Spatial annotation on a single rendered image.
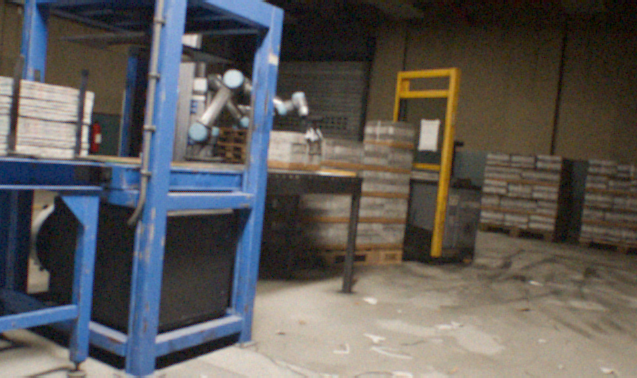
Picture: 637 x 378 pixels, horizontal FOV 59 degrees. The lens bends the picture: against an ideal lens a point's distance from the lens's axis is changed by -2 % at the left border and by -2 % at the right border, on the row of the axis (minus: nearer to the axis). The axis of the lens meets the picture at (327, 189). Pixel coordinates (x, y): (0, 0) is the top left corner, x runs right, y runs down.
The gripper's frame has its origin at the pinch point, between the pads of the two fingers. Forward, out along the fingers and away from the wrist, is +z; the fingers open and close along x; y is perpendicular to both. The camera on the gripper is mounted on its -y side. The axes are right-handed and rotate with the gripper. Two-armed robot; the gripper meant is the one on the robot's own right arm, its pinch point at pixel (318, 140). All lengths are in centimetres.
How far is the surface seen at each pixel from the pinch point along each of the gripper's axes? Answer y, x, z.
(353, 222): 10, -25, 54
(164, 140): -29, 169, 30
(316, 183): -4.0, 28.9, 32.9
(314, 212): 68, -78, 24
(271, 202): 82, -45, 9
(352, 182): -4.7, -15.5, 31.7
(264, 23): -57, 117, -19
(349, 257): 23, -25, 75
